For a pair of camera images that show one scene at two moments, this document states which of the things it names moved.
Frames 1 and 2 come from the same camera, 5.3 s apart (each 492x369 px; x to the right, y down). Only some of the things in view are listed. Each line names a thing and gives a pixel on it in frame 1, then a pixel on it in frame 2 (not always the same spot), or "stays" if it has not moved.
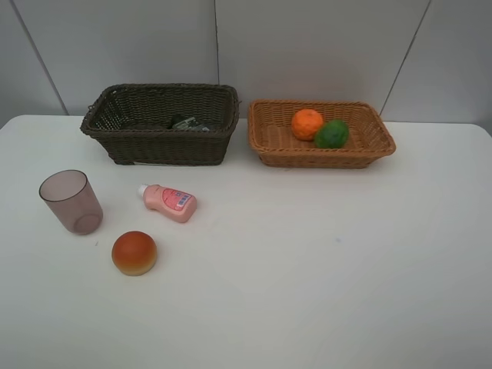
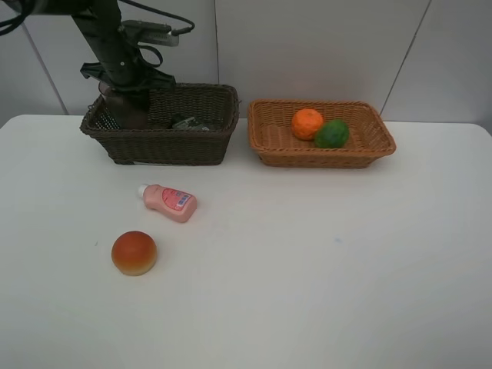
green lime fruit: [333, 134] stays
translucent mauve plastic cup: [68, 196] to [130, 108]
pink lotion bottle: [174, 204] stays
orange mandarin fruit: [306, 124] stays
